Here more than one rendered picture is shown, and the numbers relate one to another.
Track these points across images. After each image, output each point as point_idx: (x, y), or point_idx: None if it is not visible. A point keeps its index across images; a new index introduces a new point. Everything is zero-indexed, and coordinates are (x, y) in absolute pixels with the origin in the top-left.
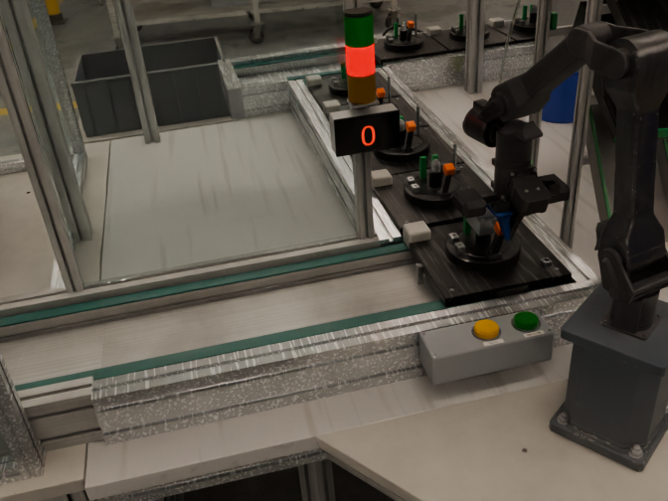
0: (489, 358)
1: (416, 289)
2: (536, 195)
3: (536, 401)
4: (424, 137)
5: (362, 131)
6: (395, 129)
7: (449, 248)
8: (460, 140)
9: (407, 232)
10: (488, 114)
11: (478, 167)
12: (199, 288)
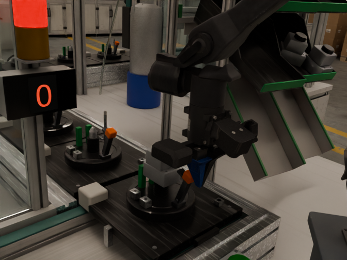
0: None
1: (106, 253)
2: (243, 135)
3: None
4: (67, 116)
5: (37, 91)
6: (71, 89)
7: (134, 204)
8: (94, 118)
9: (84, 195)
10: (190, 57)
11: (116, 135)
12: None
